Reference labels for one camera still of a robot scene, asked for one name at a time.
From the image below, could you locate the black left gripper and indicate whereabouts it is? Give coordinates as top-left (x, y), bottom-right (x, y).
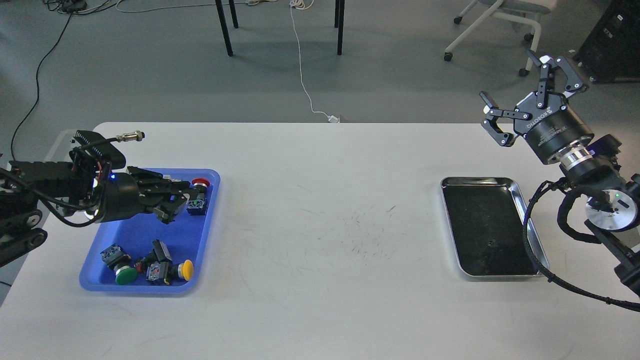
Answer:
top-left (94, 166), bottom-right (201, 224)

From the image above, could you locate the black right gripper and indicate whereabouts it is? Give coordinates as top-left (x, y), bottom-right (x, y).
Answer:
top-left (479, 49), bottom-right (596, 166)

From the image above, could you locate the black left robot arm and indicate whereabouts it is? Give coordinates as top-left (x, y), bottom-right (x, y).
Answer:
top-left (0, 130), bottom-right (210, 265)

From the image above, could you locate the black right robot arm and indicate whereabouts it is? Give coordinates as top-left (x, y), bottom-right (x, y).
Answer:
top-left (480, 50), bottom-right (640, 312)

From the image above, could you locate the blue plastic tray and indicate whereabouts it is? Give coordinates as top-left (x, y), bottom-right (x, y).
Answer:
top-left (78, 167), bottom-right (221, 296)

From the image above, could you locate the silver metal tray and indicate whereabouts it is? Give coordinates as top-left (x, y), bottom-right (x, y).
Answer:
top-left (440, 177), bottom-right (549, 281)

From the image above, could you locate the red mushroom push button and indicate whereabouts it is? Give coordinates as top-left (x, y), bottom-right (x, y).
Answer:
top-left (186, 177), bottom-right (211, 216)

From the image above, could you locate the green mushroom push button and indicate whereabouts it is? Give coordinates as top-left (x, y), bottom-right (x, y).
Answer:
top-left (100, 244), bottom-right (138, 285)

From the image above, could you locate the white office chair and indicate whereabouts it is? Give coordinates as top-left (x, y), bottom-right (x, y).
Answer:
top-left (444, 0), bottom-right (560, 77)

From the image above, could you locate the black equipment case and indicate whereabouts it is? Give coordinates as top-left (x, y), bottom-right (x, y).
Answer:
top-left (573, 0), bottom-right (640, 84)

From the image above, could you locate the black table leg left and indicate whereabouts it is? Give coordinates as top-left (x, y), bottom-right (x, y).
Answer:
top-left (214, 0), bottom-right (239, 57)

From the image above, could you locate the black table leg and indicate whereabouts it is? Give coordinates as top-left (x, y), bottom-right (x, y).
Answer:
top-left (214, 0), bottom-right (239, 57)
top-left (334, 0), bottom-right (346, 56)

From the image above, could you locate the black table leg right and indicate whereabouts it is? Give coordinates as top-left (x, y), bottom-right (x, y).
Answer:
top-left (334, 0), bottom-right (346, 56)

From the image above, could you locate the black switch contact block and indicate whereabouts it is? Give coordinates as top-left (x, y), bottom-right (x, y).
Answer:
top-left (134, 239), bottom-right (173, 274)

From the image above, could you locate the yellow push button switch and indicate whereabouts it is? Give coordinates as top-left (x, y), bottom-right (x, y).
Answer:
top-left (145, 259), bottom-right (195, 285)

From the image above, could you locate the black floor cable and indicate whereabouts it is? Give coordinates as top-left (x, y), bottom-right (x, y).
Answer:
top-left (11, 0), bottom-right (88, 161)

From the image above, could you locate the white floor cable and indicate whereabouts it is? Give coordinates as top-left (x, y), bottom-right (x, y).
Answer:
top-left (289, 0), bottom-right (341, 124)

